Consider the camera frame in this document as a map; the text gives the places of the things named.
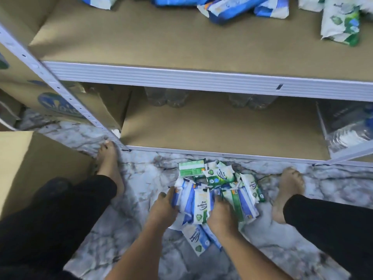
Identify person's right hand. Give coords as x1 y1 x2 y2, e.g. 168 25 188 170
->
207 197 240 238

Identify person's left hand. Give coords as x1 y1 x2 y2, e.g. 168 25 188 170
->
148 187 180 229

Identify grey metal shelf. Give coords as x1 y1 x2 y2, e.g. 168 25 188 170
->
0 0 373 168

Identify person's left forearm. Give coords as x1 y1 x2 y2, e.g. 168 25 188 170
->
105 221 173 280

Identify person's right forearm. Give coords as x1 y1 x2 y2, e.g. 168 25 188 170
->
217 230 292 280

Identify person's left foot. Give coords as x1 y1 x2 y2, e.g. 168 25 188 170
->
96 141 125 196

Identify person's foot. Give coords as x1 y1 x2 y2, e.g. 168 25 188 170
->
96 141 125 196
272 167 305 224

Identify person's right foot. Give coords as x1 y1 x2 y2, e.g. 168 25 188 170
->
272 167 305 224

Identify person's right leg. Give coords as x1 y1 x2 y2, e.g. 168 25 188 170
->
284 193 373 280

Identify cardboard box blue print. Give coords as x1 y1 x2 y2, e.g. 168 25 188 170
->
26 81 132 132
0 0 62 109

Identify plain cardboard box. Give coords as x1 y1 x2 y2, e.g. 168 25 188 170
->
0 131 97 219

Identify water bottles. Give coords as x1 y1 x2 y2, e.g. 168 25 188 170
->
317 101 373 158

